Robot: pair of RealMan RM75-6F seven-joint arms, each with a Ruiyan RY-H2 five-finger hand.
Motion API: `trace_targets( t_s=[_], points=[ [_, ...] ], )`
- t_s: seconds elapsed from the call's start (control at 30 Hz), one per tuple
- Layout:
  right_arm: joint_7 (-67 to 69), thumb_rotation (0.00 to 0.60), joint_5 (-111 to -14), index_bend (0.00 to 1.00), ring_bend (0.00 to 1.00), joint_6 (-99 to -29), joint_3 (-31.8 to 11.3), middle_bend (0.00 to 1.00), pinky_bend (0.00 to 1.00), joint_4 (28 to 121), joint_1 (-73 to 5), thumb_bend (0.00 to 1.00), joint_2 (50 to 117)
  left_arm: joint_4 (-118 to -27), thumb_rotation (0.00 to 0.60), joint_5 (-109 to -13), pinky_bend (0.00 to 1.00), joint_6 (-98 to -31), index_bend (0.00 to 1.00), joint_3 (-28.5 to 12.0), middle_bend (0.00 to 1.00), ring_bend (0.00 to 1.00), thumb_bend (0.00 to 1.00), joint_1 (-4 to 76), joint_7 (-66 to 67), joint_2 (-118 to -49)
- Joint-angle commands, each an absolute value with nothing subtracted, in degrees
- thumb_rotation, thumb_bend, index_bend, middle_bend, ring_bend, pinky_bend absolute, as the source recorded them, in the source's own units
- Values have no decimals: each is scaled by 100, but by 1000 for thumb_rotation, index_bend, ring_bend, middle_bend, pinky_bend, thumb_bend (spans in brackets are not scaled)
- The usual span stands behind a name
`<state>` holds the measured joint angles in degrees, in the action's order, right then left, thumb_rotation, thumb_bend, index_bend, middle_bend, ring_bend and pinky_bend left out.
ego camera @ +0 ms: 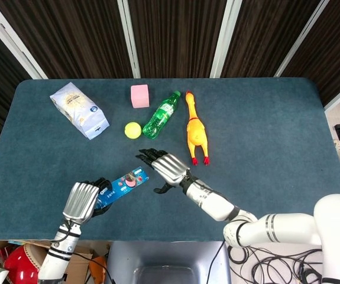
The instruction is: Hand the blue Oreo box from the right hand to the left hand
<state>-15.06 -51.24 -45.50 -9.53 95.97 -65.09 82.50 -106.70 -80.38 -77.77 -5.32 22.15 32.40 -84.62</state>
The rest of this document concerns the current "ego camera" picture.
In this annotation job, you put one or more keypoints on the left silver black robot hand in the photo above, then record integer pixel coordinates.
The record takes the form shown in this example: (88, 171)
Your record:
(82, 200)

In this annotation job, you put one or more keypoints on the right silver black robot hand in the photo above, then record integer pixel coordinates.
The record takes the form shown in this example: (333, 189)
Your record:
(166, 168)

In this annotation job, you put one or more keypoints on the blue Oreo cookie box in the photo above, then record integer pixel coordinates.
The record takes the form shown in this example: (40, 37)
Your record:
(125, 185)

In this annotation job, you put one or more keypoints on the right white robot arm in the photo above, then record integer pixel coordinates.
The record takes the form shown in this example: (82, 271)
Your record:
(261, 220)

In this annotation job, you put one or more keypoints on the yellow rubber chicken toy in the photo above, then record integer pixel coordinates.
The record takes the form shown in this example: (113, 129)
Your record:
(197, 129)

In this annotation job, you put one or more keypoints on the yellow tennis ball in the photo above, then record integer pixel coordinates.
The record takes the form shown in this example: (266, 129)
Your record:
(133, 130)

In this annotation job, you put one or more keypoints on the green plastic soda bottle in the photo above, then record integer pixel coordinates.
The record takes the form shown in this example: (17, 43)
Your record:
(159, 117)

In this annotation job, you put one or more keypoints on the orange bag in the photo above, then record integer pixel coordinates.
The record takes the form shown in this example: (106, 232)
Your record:
(98, 267)

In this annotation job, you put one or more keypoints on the pink foam cube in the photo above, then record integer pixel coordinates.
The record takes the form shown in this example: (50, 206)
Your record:
(140, 96)

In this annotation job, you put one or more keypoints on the dark teal table cloth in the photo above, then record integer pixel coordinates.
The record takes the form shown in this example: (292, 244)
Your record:
(246, 165)

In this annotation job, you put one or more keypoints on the red drum with tan skin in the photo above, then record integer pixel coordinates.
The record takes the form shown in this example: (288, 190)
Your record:
(25, 260)

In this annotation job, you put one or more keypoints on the white blue snack bag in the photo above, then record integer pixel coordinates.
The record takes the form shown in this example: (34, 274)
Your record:
(78, 110)

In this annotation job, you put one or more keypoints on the grey plastic chair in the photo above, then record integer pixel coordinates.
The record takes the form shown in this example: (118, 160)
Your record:
(168, 263)

